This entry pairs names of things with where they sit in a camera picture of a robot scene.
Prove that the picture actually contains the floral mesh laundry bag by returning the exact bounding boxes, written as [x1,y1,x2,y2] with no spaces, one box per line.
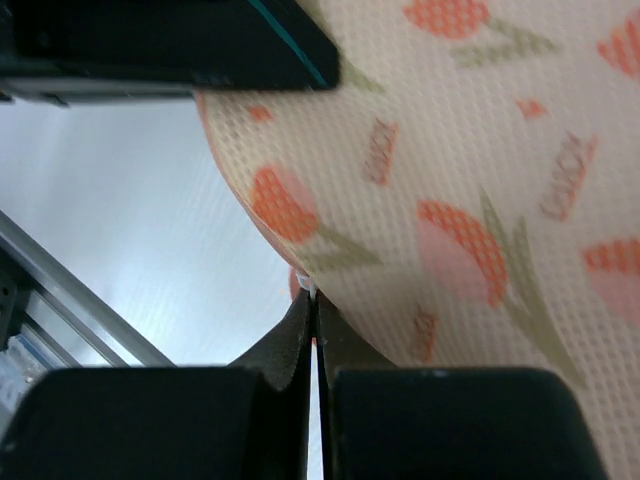
[196,1,639,479]

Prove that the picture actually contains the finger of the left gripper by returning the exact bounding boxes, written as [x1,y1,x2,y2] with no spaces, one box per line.
[1,1,341,106]

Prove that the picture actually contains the aluminium mounting rail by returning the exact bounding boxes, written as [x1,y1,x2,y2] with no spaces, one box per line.
[1,214,174,368]

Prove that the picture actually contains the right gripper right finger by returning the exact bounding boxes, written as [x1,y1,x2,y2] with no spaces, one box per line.
[314,297,606,479]

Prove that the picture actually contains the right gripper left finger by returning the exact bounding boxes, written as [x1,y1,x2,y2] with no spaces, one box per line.
[1,294,311,479]

